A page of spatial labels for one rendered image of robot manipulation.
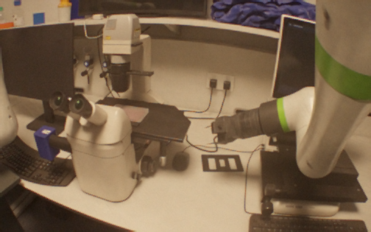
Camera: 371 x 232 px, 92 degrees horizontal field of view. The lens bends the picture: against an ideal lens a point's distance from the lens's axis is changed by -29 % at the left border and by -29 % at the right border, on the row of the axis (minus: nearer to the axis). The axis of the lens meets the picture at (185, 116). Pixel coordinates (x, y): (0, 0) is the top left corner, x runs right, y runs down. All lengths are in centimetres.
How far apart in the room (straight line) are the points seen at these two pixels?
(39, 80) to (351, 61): 111
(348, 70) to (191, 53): 109
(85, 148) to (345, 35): 64
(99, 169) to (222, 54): 85
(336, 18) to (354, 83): 8
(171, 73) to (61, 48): 64
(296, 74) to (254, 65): 54
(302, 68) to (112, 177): 66
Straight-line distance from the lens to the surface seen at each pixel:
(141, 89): 99
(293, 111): 59
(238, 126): 65
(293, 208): 80
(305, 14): 106
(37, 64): 113
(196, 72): 130
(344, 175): 84
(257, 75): 128
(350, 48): 23
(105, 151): 65
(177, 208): 77
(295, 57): 75
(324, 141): 41
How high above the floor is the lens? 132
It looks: 26 degrees down
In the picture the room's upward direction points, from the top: 4 degrees clockwise
